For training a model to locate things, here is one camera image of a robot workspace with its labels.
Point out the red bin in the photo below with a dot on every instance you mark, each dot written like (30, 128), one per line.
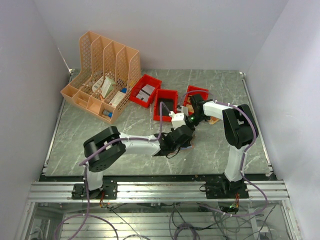
(194, 90)
(144, 80)
(166, 101)

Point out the peach mesh file organizer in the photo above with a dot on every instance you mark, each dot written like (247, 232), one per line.
(109, 71)

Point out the aluminium rail frame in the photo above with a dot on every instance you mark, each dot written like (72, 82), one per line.
(160, 210)

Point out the orange patterned card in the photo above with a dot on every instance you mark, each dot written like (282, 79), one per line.
(213, 120)

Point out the green white box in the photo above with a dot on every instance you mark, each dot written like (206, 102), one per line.
(107, 86)

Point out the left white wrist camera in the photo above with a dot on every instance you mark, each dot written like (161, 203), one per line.
(177, 119)

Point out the red white box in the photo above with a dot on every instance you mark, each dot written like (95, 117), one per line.
(117, 99)

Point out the gold striped card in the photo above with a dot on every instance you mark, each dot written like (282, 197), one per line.
(190, 108)

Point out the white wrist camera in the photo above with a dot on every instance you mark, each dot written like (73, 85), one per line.
(182, 109)
(177, 119)

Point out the grey white boxes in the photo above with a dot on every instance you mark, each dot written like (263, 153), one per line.
(145, 92)

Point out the tan leather card holder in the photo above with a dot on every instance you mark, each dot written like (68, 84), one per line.
(189, 145)

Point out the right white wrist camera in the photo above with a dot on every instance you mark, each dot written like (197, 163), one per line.
(182, 109)

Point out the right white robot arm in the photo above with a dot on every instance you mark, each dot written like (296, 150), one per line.
(205, 109)

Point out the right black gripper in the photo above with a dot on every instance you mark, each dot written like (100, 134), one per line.
(192, 128)

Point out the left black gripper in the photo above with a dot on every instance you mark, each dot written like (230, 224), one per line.
(187, 143)

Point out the blue capped bottle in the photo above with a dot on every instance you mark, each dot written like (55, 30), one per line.
(107, 113)

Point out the white labelled packet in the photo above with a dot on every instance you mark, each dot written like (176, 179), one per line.
(97, 84)

